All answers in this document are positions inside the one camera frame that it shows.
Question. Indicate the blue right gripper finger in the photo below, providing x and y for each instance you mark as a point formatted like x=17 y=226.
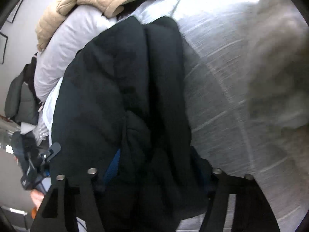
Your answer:
x=112 y=169

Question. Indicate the black coat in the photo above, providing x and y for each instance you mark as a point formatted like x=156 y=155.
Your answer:
x=125 y=90

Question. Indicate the person's left hand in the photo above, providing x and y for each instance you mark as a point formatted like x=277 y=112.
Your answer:
x=37 y=198

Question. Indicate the checked bed sheet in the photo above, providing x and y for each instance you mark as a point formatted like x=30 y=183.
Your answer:
x=40 y=132

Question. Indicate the dark brown garment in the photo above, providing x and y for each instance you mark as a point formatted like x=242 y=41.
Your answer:
x=29 y=74

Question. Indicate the framed picture lower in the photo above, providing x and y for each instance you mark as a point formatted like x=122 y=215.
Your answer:
x=3 y=43

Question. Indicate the framed picture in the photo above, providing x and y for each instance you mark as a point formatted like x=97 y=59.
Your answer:
x=14 y=12
x=3 y=43

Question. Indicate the white pillow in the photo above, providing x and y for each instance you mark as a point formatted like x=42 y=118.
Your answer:
x=80 y=27

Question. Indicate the framed picture upper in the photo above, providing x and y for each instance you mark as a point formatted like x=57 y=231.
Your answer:
x=14 y=12

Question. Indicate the beige plush blanket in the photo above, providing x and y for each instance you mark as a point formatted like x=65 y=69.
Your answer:
x=58 y=11

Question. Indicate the grey checked duvet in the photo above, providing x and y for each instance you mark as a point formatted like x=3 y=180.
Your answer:
x=257 y=186

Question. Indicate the cream fleece blanket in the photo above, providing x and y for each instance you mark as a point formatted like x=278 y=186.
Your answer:
x=277 y=84

